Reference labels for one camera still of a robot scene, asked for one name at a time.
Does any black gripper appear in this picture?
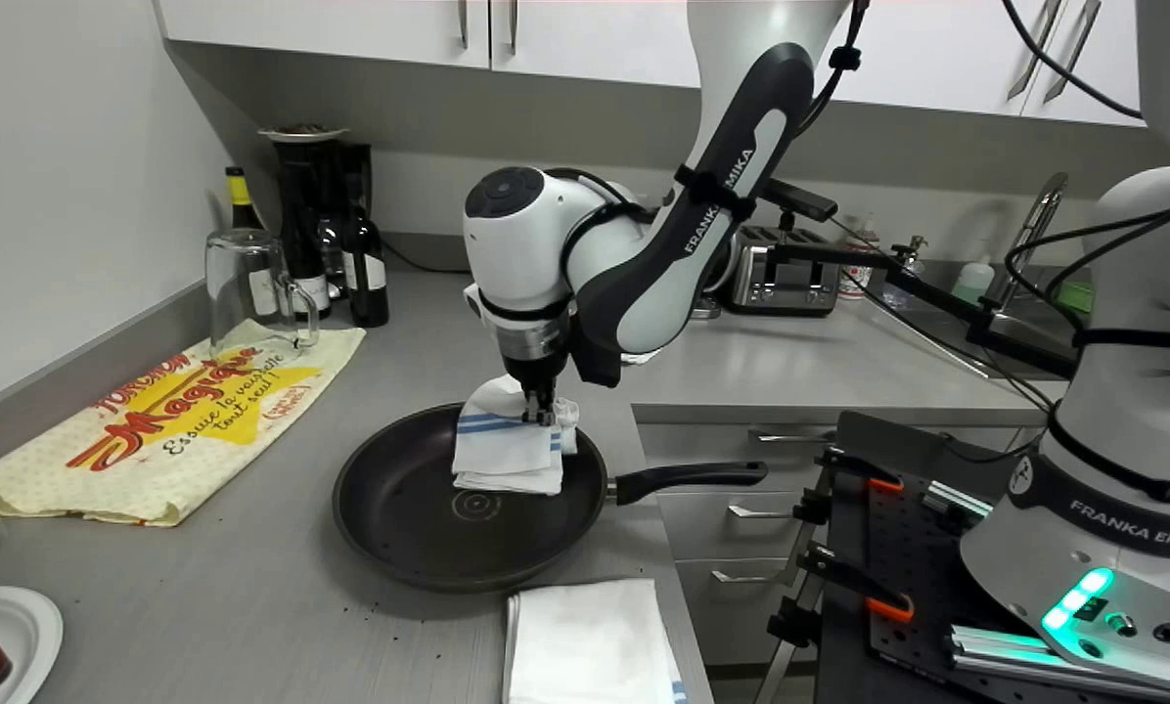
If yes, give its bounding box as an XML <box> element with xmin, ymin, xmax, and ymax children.
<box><xmin>493</xmin><ymin>317</ymin><xmax>571</xmax><ymax>421</ymax></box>

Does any white towel with blue stripe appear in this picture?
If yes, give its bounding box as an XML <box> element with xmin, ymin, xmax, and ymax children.
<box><xmin>451</xmin><ymin>377</ymin><xmax>578</xmax><ymax>498</ymax></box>

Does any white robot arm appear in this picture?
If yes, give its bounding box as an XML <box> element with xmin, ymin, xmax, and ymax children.
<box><xmin>462</xmin><ymin>0</ymin><xmax>1170</xmax><ymax>688</ymax></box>

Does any black frying pan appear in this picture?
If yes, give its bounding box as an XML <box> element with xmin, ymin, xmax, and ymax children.
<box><xmin>333</xmin><ymin>404</ymin><xmax>768</xmax><ymax>589</ymax></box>

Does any folded white towel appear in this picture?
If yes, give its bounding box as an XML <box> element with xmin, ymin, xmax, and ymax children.
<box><xmin>500</xmin><ymin>579</ymin><xmax>686</xmax><ymax>704</ymax></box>

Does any yellow printed tea towel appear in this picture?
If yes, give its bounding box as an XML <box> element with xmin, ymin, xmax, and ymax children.
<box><xmin>0</xmin><ymin>327</ymin><xmax>363</xmax><ymax>528</ymax></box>

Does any dark wine bottle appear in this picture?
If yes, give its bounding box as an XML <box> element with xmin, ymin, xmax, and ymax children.
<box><xmin>346</xmin><ymin>208</ymin><xmax>386</xmax><ymax>327</ymax></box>

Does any silver toaster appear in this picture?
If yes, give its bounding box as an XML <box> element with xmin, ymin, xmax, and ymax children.
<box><xmin>724</xmin><ymin>227</ymin><xmax>841</xmax><ymax>317</ymax></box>

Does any clear glass jug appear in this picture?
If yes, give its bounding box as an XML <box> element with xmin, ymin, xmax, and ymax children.
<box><xmin>204</xmin><ymin>227</ymin><xmax>316</xmax><ymax>352</ymax></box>

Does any black coffee machine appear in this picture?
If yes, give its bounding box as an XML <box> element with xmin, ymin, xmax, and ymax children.
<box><xmin>265</xmin><ymin>126</ymin><xmax>354</xmax><ymax>317</ymax></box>

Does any yellow-capped bottle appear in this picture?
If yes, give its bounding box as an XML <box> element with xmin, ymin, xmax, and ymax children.
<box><xmin>227</xmin><ymin>167</ymin><xmax>279</xmax><ymax>321</ymax></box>

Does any black robot mounting stand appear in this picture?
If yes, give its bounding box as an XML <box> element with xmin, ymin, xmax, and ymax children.
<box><xmin>754</xmin><ymin>409</ymin><xmax>1074</xmax><ymax>704</ymax></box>

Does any chrome sink faucet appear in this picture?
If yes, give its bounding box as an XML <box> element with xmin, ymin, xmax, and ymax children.
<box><xmin>993</xmin><ymin>173</ymin><xmax>1068</xmax><ymax>304</ymax></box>

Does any white plate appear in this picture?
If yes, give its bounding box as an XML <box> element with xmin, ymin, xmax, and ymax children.
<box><xmin>0</xmin><ymin>587</ymin><xmax>67</xmax><ymax>704</ymax></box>

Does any black camera tripod mount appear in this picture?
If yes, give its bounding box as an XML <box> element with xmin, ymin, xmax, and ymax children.
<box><xmin>785</xmin><ymin>233</ymin><xmax>1076</xmax><ymax>378</ymax></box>

